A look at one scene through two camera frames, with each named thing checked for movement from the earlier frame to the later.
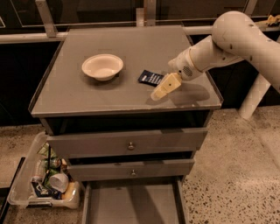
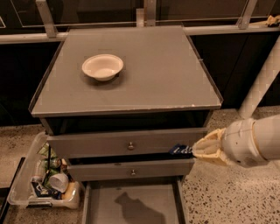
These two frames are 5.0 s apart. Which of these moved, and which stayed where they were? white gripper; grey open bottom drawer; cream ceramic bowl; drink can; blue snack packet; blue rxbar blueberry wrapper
Moved: blue rxbar blueberry wrapper; white gripper
Stayed: grey open bottom drawer; cream ceramic bowl; drink can; blue snack packet
